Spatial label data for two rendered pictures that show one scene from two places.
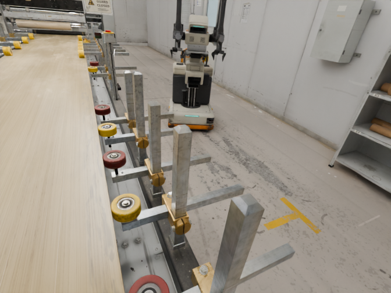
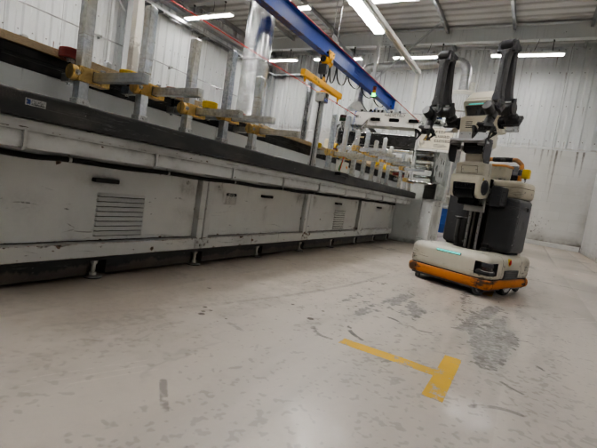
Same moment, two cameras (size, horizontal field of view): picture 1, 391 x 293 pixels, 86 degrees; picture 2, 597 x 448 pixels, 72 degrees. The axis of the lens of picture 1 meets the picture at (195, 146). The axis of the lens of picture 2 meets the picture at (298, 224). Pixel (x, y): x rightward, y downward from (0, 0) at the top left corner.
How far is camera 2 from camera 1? 1.91 m
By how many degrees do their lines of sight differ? 59
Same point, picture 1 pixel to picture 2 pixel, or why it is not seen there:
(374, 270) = not seen: outside the picture
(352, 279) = (354, 436)
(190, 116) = (446, 252)
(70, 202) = not seen: hidden behind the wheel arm
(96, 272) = not seen: hidden behind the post
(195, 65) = (470, 165)
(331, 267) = (347, 406)
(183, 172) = (145, 36)
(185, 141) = (147, 12)
